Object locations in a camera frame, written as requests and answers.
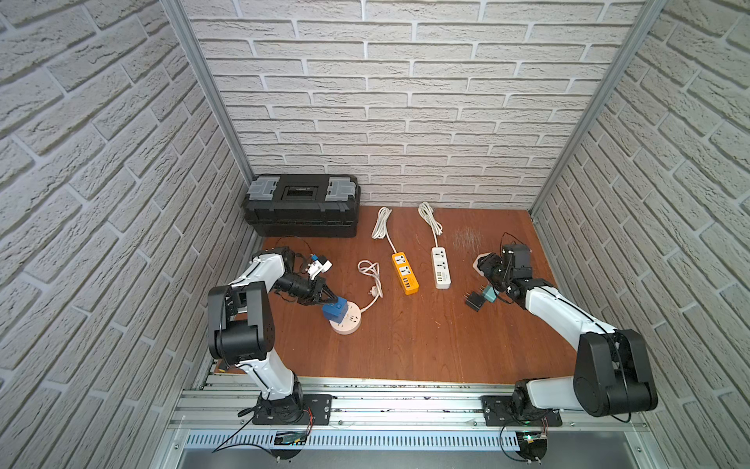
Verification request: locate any teal USB charger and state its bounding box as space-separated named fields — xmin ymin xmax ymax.
xmin=482 ymin=285 xmax=497 ymax=303

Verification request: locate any beige plug adapter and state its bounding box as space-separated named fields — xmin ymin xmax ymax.
xmin=473 ymin=252 xmax=493 ymax=276

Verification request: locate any blue cube adapter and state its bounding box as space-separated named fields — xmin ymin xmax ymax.
xmin=322 ymin=297 xmax=349 ymax=324

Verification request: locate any black charger plug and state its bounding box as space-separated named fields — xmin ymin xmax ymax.
xmin=465 ymin=291 xmax=486 ymax=312

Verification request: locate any round white socket base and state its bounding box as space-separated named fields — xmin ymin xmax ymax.
xmin=329 ymin=301 xmax=363 ymax=335

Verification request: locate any white power strip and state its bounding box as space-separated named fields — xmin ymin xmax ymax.
xmin=431 ymin=246 xmax=451 ymax=290

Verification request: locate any orange power strip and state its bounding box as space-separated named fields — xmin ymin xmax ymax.
xmin=392 ymin=252 xmax=419 ymax=295

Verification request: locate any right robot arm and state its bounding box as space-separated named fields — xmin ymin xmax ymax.
xmin=475 ymin=243 xmax=658 ymax=421

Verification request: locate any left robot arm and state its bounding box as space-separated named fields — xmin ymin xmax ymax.
xmin=207 ymin=247 xmax=339 ymax=424

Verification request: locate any black plastic toolbox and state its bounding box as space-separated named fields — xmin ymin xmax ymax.
xmin=242 ymin=174 xmax=361 ymax=238

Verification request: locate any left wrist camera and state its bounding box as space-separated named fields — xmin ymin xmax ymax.
xmin=305 ymin=254 xmax=332 ymax=281

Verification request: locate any round socket white cable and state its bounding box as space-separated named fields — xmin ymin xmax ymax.
xmin=356 ymin=259 xmax=385 ymax=315

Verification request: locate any orange strip white cable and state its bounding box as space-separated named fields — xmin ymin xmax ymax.
xmin=371 ymin=206 xmax=400 ymax=254

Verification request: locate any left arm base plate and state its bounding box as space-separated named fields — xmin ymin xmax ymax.
xmin=252 ymin=394 xmax=333 ymax=426

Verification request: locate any aluminium mounting rail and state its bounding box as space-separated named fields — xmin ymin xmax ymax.
xmin=160 ymin=373 xmax=652 ymax=460

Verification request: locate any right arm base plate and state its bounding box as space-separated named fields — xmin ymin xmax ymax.
xmin=480 ymin=395 xmax=563 ymax=428

